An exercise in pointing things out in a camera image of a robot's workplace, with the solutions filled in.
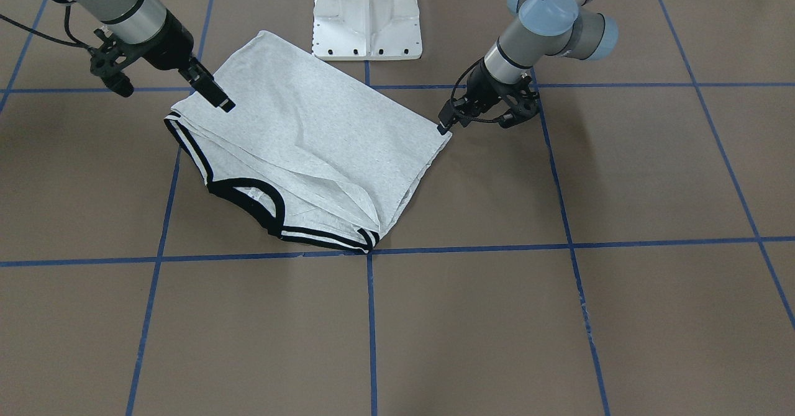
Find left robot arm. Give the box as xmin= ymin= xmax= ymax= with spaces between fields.
xmin=437 ymin=0 xmax=619 ymax=134

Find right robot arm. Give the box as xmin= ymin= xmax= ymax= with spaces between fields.
xmin=49 ymin=0 xmax=235 ymax=112

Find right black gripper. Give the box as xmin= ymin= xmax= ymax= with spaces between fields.
xmin=89 ymin=12 xmax=236 ymax=112

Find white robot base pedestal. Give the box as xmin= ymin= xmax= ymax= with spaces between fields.
xmin=311 ymin=0 xmax=424 ymax=61

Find grey t-shirt black trim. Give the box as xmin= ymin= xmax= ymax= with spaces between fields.
xmin=165 ymin=31 xmax=451 ymax=253

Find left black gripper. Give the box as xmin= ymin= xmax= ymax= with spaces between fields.
xmin=437 ymin=58 xmax=540 ymax=134

